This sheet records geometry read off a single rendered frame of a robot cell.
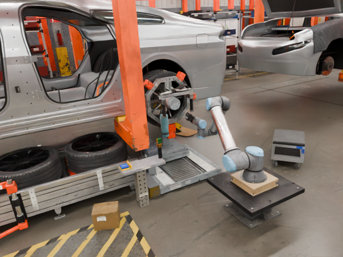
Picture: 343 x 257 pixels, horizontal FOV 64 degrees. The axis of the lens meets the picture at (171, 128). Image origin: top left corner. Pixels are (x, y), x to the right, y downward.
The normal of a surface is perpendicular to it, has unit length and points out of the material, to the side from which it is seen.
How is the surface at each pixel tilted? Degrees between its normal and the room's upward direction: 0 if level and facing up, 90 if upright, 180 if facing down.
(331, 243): 0
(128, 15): 90
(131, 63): 90
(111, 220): 90
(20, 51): 86
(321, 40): 81
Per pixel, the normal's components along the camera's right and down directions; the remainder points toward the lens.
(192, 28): 0.44, 0.09
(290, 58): -0.48, 0.33
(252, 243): -0.06, -0.93
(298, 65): -0.28, 0.51
